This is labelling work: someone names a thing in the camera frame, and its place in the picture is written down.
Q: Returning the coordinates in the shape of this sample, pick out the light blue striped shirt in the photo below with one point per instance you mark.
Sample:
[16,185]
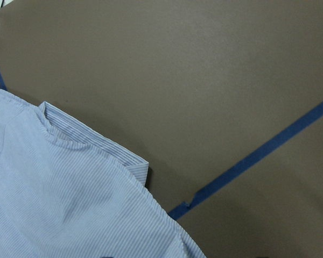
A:
[67,191]

